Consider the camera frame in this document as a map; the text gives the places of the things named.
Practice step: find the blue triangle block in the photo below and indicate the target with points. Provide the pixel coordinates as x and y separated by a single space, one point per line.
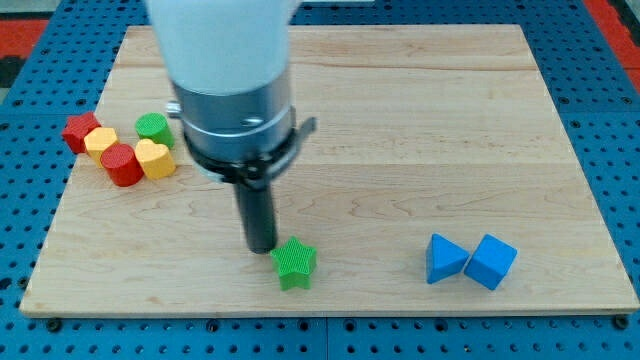
443 258

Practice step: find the green star block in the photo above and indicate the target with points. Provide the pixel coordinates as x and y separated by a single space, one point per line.
294 263

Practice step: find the red star block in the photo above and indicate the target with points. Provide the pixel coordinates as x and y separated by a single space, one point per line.
77 127

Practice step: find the wooden board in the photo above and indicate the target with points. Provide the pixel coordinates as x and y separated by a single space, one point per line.
446 129

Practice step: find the yellow hexagon block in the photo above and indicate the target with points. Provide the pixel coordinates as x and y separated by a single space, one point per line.
97 141

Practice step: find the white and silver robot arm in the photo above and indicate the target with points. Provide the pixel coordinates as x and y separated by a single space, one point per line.
228 62

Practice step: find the red cylinder block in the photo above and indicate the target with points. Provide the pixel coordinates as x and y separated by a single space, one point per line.
121 165

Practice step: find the yellow heart block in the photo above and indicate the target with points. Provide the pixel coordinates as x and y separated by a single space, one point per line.
155 159

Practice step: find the blue cube block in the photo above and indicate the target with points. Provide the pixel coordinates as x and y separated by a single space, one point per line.
490 262

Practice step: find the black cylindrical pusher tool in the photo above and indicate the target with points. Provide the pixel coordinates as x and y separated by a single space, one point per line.
257 215

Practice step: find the green cylinder block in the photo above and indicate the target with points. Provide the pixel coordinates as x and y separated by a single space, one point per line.
154 126

